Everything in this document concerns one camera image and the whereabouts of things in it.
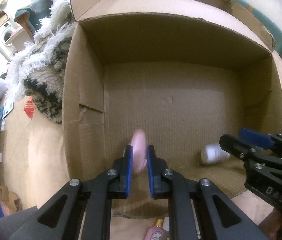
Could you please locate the brown cardboard box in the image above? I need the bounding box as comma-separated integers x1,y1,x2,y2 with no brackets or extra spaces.
62,0,282,219

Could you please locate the teal cushion with orange stripe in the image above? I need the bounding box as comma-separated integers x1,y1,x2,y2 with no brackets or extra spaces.
234,0,282,58

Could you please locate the pink perfume bottle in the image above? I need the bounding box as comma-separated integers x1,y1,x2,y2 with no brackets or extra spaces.
144,217,170,240

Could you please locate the white bathroom scale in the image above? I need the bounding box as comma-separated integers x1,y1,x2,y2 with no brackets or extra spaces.
2,100,14,119

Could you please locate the pink soft case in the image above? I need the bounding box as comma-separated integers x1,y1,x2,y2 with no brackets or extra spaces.
129,129,147,174

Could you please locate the person right hand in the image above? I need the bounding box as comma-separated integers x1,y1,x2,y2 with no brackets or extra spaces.
258,209,282,239

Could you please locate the red plastic bag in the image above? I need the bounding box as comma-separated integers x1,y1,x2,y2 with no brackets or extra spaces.
24,97,35,119

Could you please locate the white washing machine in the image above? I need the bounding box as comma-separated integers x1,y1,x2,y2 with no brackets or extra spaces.
0,20,14,49

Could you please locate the small white labelled bottle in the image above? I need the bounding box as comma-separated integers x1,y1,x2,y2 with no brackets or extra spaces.
201,143,230,165

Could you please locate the furry black white blanket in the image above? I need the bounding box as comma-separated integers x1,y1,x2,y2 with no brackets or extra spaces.
6,0,77,124

